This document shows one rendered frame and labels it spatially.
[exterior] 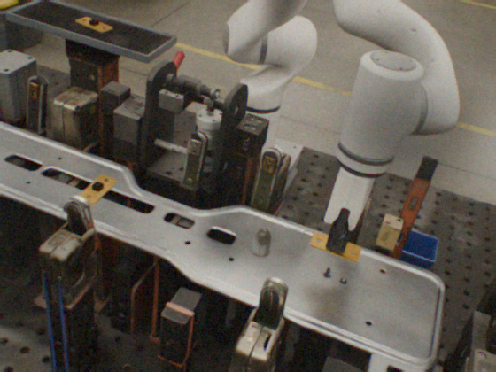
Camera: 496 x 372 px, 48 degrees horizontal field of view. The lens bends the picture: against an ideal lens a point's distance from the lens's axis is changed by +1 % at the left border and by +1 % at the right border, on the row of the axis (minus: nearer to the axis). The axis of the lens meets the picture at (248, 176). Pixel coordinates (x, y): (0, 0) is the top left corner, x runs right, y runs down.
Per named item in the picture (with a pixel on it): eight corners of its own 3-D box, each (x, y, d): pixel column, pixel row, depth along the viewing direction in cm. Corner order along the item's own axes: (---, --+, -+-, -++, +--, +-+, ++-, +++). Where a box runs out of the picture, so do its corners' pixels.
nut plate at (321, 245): (308, 245, 94) (310, 240, 93) (314, 232, 97) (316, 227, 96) (357, 263, 92) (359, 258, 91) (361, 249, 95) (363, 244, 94)
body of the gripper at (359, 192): (347, 132, 88) (331, 188, 94) (331, 165, 80) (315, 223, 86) (394, 146, 86) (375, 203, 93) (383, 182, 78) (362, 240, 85)
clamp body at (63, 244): (36, 381, 108) (17, 250, 87) (75, 334, 117) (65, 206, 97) (78, 400, 106) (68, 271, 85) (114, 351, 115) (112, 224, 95)
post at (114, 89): (103, 227, 144) (98, 88, 120) (113, 215, 147) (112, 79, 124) (120, 233, 143) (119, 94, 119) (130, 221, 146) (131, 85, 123)
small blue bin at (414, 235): (382, 272, 144) (391, 247, 139) (388, 249, 151) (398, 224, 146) (423, 288, 141) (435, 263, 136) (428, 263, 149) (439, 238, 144)
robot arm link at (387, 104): (388, 127, 86) (331, 127, 84) (414, 47, 78) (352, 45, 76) (411, 159, 80) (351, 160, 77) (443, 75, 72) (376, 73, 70)
